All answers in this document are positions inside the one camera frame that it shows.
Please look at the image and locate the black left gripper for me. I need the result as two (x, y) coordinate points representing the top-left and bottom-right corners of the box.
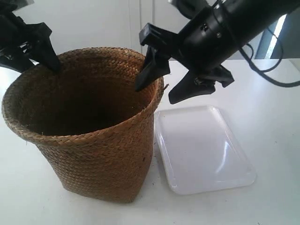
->
(0, 4), (60, 73)

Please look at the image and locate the black cable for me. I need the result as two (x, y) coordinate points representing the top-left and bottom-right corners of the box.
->
(239, 25), (300, 88)

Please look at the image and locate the woven straw basket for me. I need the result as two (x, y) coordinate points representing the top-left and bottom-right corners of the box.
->
(1, 47), (164, 203)

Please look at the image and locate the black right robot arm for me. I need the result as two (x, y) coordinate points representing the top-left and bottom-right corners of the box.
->
(135, 0), (300, 104)

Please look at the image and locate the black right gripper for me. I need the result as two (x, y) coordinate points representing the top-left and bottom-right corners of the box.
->
(135, 5), (234, 105)

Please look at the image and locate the white plastic tray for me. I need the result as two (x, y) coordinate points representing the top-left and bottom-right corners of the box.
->
(154, 105), (256, 195)

